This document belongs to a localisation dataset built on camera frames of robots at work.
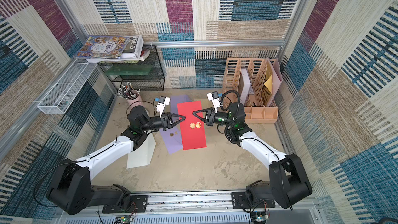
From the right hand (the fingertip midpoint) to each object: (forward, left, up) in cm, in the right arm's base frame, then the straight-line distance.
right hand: (193, 112), depth 70 cm
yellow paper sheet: (+23, -41, -5) cm, 47 cm away
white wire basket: (+6, +60, +5) cm, 61 cm away
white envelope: (-8, +30, -28) cm, 42 cm away
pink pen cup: (+24, +39, -20) cm, 50 cm away
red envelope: (-5, +1, -5) cm, 7 cm away
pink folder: (+22, -45, -2) cm, 50 cm away
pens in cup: (+26, +42, -13) cm, 51 cm away
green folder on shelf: (+38, +42, -5) cm, 57 cm away
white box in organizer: (+28, -31, -12) cm, 43 cm away
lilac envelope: (+3, +14, -30) cm, 33 cm away
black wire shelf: (+47, +31, -23) cm, 61 cm away
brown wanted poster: (+25, -44, -15) cm, 52 cm away
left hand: (-2, +4, -2) cm, 5 cm away
